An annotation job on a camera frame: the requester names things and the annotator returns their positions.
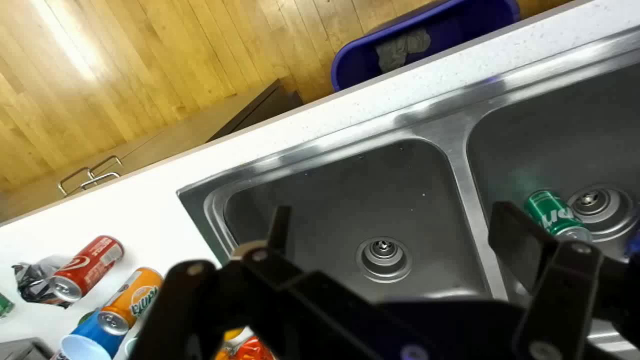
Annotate blue plastic bin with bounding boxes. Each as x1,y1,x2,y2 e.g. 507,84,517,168
329,0,522,92

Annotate orange red chip bag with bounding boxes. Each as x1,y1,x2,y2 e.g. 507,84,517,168
215,326,275,360

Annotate crumpled silver wrapper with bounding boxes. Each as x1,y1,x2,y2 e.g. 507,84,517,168
10,258,68,305

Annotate green soda can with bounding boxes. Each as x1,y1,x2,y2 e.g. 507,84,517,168
522,187,593,243

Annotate wooden base cabinet drawers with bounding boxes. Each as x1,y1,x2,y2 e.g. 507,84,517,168
0,78,305,225

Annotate stainless steel double sink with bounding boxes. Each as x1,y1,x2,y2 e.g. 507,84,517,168
176,25,640,360

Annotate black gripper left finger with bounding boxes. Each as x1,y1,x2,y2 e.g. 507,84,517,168
126,204,408,360

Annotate blue plastic cup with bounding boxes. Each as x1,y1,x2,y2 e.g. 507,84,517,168
57,307,135,360

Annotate red soda can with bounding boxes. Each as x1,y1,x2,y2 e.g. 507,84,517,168
48,233,126,307

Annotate orange soda can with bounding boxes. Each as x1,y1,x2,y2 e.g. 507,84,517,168
97,265,165,335

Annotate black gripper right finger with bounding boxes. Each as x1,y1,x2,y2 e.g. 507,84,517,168
487,199,640,360

